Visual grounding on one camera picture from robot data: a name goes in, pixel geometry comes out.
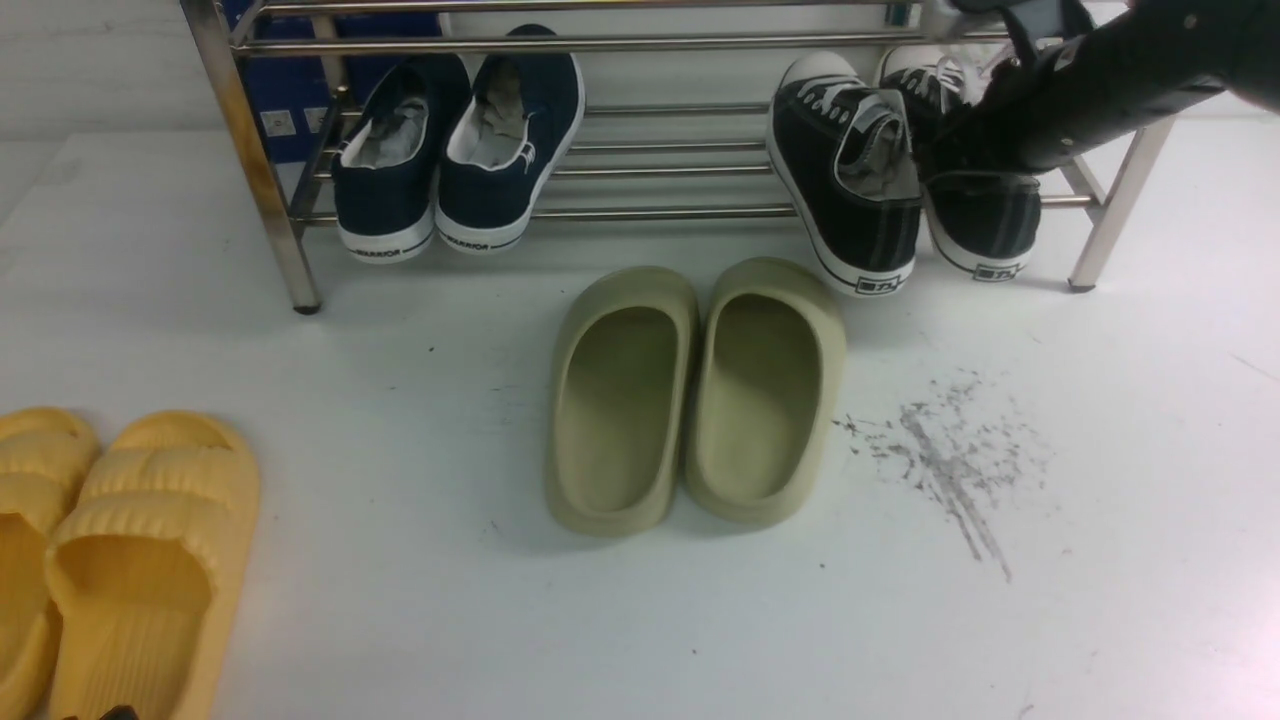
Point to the navy canvas shoe left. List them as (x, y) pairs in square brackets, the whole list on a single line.
[(384, 173)]

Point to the black canvas sneaker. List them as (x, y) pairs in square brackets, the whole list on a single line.
[(842, 149), (985, 226)]

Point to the navy canvas shoe right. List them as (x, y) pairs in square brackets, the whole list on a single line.
[(522, 117)]

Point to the stainless steel shoe rack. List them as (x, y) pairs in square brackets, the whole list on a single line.
[(291, 197)]

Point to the blue box behind rack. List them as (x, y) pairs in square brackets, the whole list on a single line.
[(291, 95)]

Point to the olive green slipper left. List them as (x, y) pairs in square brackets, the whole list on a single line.
[(618, 381)]

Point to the olive green slipper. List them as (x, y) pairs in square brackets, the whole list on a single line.
[(618, 381), (772, 363)]

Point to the yellow slide sandal right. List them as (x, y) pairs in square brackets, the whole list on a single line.
[(147, 570)]

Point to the olive green slipper right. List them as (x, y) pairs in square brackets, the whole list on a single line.
[(772, 363)]

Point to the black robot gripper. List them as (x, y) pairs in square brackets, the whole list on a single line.
[(1076, 85)]

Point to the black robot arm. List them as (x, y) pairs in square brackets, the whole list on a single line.
[(1255, 69)]

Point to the yellow slide sandal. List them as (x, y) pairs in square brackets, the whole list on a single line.
[(147, 570), (46, 452)]

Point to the navy canvas shoe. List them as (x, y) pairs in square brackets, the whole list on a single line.
[(384, 173), (522, 117)]

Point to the yellow slide sandal left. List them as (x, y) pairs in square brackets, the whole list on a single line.
[(46, 452)]

